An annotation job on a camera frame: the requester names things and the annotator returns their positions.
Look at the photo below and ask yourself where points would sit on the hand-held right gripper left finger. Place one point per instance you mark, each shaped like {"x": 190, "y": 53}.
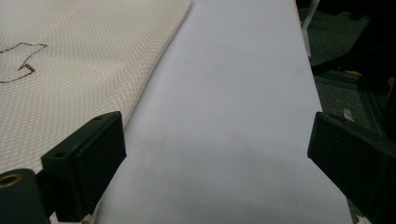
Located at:
{"x": 93, "y": 165}

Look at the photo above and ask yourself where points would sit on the white table leg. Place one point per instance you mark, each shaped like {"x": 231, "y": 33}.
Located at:
{"x": 308, "y": 28}

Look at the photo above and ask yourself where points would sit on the black metal frame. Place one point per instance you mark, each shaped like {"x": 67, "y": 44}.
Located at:
{"x": 358, "y": 84}

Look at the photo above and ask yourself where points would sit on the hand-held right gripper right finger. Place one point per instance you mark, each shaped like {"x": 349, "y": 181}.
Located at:
{"x": 348, "y": 158}

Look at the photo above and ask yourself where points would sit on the cream waffle-weave cloth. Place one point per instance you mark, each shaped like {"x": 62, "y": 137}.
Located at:
{"x": 77, "y": 81}

